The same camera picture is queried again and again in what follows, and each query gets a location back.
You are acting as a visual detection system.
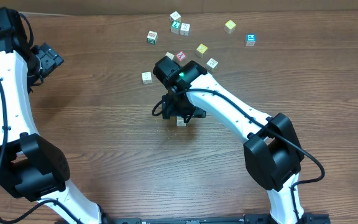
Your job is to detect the red letter wooden block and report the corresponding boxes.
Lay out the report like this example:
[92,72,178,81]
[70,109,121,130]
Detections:
[175,51,186,62]

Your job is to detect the blue D wooden block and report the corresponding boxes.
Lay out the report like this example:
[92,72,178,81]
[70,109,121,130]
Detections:
[177,116,186,127]

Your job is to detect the yellow block upper right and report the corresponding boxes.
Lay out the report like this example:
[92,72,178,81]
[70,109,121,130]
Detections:
[224,20,236,34]

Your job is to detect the green edged wooden block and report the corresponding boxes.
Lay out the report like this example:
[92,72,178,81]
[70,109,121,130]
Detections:
[147,30,158,45]

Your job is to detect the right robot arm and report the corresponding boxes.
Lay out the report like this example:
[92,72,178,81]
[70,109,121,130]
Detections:
[153,57,304,223]

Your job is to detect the plain block beside green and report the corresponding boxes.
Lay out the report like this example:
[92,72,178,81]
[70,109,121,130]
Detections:
[180,23,190,36]

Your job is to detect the blue P wooden block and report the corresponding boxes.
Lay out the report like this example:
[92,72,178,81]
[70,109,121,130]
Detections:
[246,34,256,47]

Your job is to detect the plain patterned wooden block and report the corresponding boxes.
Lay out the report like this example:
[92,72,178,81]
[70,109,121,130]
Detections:
[206,58,218,73]

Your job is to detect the green letter wooden block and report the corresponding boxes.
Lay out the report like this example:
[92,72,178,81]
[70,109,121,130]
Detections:
[170,21,181,34]

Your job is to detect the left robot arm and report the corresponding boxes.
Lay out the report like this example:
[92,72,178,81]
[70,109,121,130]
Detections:
[0,7,108,223]

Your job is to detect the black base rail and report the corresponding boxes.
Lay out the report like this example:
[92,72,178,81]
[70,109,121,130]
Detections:
[98,213,332,224]

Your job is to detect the top plain wooden block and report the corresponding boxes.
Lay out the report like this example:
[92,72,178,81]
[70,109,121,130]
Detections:
[170,11,181,22]

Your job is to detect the yellow block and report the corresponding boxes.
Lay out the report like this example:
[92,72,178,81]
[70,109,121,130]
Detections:
[196,44,208,58]
[224,20,236,34]

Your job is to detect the yellow block centre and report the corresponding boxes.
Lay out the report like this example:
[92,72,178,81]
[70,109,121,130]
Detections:
[196,44,208,58]

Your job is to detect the red edged plain block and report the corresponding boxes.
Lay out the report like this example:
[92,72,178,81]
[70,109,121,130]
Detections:
[165,52,175,60]

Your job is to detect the plain block lower left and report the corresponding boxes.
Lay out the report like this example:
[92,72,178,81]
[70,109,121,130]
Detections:
[142,72,152,85]

